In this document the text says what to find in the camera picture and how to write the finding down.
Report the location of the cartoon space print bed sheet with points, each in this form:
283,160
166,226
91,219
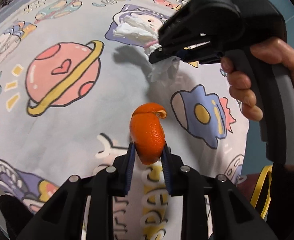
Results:
68,88

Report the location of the white tissue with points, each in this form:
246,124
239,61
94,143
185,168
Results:
134,29

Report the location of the orange peel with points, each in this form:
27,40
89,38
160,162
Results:
147,133

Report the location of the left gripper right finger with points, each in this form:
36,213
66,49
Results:
233,217

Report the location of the yellow rimmed black trash bin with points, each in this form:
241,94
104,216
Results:
260,198

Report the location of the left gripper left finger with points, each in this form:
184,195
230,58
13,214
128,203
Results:
62,216

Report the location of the person's right hand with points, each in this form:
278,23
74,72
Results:
273,51

